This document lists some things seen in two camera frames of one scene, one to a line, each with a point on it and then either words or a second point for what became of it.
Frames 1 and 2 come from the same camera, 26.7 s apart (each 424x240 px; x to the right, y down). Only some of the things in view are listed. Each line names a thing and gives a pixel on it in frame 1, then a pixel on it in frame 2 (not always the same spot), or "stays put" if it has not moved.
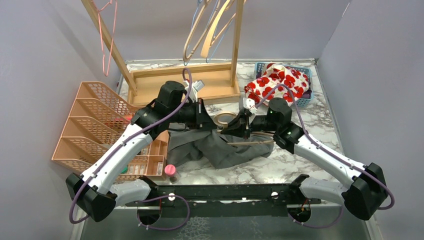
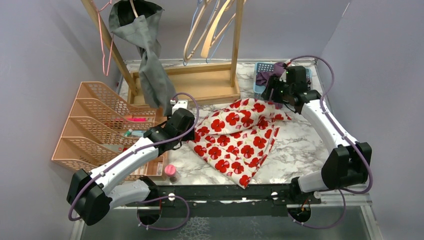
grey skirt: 208,147 -> 136,20
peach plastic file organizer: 98,118 stays put
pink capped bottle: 170,170 stays put
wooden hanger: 216,119 -> 133,8
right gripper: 240,127 -> 274,82
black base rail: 223,200 stays put
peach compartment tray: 150,165 stays put
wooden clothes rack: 218,81 stays put
